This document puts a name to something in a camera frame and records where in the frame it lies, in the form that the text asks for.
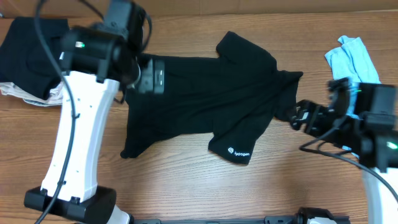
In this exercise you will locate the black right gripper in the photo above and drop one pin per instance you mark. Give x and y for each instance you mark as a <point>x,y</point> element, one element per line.
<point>313,117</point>

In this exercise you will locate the black t-shirt with logo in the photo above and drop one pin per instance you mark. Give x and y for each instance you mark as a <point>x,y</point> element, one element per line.
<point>233,96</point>

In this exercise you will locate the folded black shirt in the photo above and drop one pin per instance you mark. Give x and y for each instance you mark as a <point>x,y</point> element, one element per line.
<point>24,61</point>

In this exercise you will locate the light blue t-shirt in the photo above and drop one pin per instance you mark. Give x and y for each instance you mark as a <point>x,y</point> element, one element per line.
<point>351,60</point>

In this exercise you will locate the folded beige garment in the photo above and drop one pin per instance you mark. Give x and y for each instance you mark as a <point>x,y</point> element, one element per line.
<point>55,96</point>

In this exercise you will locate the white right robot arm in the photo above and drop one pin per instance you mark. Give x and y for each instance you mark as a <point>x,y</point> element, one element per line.
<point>357,127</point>

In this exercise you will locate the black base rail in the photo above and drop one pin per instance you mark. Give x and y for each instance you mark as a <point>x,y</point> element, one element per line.
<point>284,219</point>

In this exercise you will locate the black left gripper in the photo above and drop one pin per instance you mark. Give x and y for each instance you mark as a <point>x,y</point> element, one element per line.
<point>154,76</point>

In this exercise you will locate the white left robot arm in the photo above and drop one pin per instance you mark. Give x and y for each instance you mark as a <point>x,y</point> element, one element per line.
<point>96,63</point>

